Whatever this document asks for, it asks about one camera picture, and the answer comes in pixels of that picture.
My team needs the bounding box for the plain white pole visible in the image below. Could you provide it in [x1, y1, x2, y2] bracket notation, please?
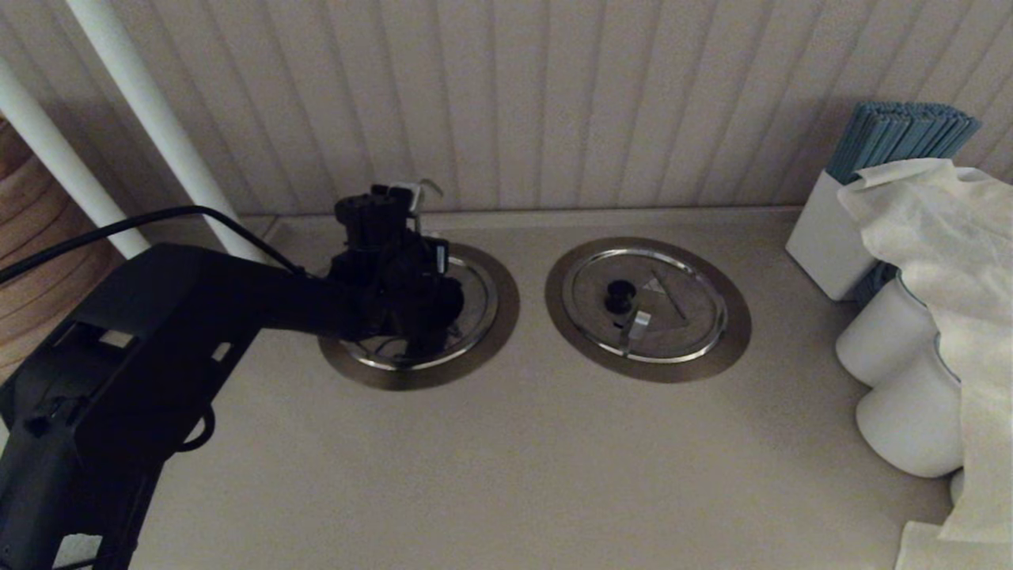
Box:
[0, 59, 151, 260]

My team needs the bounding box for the white cloth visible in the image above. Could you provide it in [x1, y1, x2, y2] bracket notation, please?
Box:
[837, 158, 1013, 545]

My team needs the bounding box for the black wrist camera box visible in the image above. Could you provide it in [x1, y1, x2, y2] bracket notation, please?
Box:
[334, 182, 422, 250]

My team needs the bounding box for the bundle of blue straws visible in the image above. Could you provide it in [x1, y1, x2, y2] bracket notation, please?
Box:
[825, 101, 982, 187]

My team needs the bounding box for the hinged steel pot lid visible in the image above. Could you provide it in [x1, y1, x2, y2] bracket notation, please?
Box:
[344, 253, 499, 371]

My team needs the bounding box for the round wooden table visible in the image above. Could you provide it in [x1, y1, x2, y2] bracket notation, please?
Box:
[0, 115, 131, 381]

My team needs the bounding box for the white square holder box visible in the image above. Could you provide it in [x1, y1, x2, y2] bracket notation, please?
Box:
[785, 170, 881, 302]

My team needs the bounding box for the steel lid with black knob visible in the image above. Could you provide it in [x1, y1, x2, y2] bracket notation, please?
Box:
[562, 249, 728, 365]

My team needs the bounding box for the white folded napkin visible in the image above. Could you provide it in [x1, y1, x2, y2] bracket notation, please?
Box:
[894, 520, 1013, 570]

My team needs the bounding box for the white cylindrical jar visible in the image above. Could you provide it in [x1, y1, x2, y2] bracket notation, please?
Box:
[835, 277, 940, 387]
[855, 340, 965, 479]

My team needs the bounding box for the white pole with round foot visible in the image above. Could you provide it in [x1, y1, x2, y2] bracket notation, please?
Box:
[67, 0, 266, 262]

